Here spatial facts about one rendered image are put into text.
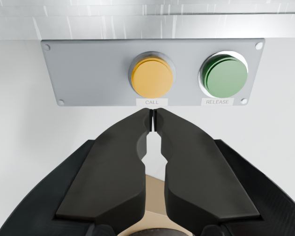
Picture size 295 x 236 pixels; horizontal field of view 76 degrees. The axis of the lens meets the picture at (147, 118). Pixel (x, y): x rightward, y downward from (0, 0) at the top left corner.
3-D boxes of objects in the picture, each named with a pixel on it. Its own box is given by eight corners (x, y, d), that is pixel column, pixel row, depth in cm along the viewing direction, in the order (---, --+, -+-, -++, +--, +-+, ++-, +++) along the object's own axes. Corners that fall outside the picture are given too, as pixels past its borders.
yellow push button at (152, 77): (170, 91, 21) (172, 99, 19) (133, 92, 21) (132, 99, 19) (172, 53, 19) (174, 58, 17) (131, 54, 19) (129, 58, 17)
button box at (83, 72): (228, 86, 26) (249, 107, 20) (75, 87, 26) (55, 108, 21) (240, 30, 22) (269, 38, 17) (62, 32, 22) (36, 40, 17)
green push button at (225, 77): (234, 91, 21) (242, 99, 19) (197, 91, 21) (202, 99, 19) (244, 53, 19) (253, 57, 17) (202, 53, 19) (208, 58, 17)
